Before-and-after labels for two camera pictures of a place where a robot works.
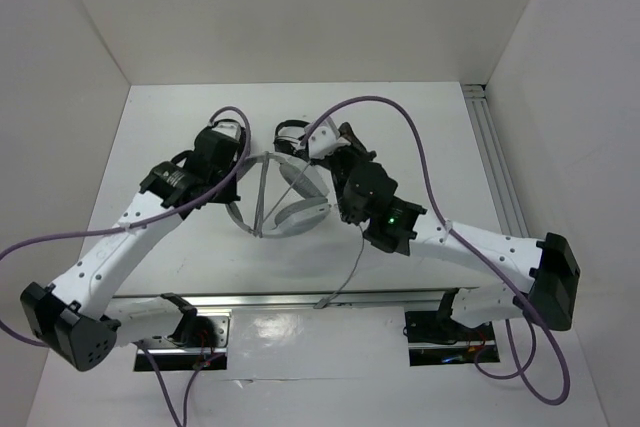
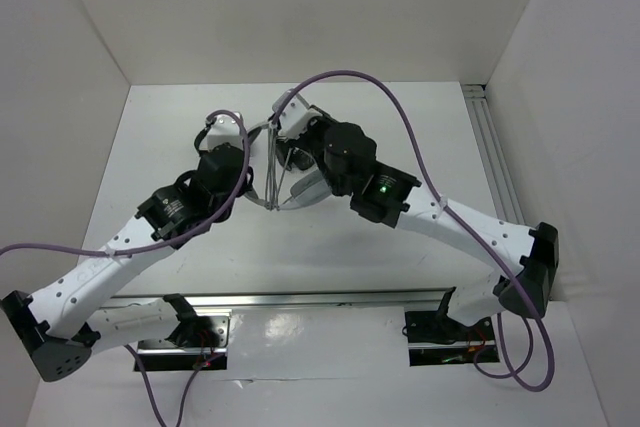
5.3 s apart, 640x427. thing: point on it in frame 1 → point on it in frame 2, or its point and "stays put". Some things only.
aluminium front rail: (430, 298) stays put
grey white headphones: (301, 217) → (308, 189)
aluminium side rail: (497, 174) stays put
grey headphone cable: (323, 301) → (273, 195)
